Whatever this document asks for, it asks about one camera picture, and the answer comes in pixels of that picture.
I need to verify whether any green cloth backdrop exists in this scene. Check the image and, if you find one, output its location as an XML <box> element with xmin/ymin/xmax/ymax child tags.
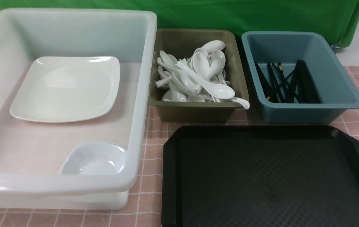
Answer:
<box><xmin>0</xmin><ymin>0</ymin><xmax>359</xmax><ymax>47</ymax></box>

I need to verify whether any small white bowl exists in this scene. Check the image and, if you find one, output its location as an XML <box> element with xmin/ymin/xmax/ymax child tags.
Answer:
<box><xmin>59</xmin><ymin>141</ymin><xmax>127</xmax><ymax>176</ymax></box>

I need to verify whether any black plastic serving tray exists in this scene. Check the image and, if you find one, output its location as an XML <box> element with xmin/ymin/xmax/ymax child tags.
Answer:
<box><xmin>161</xmin><ymin>125</ymin><xmax>359</xmax><ymax>227</ymax></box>

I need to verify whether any white ceramic soup spoon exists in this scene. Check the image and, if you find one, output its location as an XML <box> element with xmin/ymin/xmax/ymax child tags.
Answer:
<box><xmin>176</xmin><ymin>61</ymin><xmax>235</xmax><ymax>99</ymax></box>

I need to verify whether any pink checkered tablecloth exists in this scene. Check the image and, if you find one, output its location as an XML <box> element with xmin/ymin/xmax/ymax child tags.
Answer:
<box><xmin>0</xmin><ymin>66</ymin><xmax>359</xmax><ymax>227</ymax></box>

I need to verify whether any olive green plastic bin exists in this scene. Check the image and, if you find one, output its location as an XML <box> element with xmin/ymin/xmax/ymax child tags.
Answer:
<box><xmin>149</xmin><ymin>28</ymin><xmax>250</xmax><ymax>123</ymax></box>

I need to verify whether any blue plastic bin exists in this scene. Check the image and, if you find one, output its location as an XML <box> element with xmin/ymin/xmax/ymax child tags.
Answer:
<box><xmin>241</xmin><ymin>31</ymin><xmax>359</xmax><ymax>125</ymax></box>

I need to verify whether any black chopsticks pile in bin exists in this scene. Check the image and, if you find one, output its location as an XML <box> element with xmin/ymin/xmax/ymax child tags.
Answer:
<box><xmin>254</xmin><ymin>60</ymin><xmax>322</xmax><ymax>104</ymax></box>

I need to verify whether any white spoon centre of pile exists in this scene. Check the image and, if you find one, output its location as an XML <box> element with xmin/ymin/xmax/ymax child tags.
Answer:
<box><xmin>193</xmin><ymin>53</ymin><xmax>211</xmax><ymax>80</ymax></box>

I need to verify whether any white spoon of pile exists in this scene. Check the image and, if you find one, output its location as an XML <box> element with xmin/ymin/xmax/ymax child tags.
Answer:
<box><xmin>201</xmin><ymin>40</ymin><xmax>226</xmax><ymax>54</ymax></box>
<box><xmin>193</xmin><ymin>53</ymin><xmax>211</xmax><ymax>80</ymax></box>

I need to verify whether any white spoon overhanging bin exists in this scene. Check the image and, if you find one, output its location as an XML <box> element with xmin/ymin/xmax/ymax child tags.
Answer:
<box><xmin>226</xmin><ymin>97</ymin><xmax>250</xmax><ymax>110</ymax></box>

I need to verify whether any white square plate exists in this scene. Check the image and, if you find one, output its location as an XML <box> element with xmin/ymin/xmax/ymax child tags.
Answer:
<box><xmin>10</xmin><ymin>56</ymin><xmax>120</xmax><ymax>123</ymax></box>

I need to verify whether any white spoon top of pile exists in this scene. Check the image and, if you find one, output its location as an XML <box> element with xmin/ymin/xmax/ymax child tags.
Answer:
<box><xmin>201</xmin><ymin>40</ymin><xmax>226</xmax><ymax>54</ymax></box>

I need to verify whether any large white plastic tub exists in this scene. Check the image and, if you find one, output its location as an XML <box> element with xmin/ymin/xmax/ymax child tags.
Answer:
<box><xmin>0</xmin><ymin>8</ymin><xmax>157</xmax><ymax>210</ymax></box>

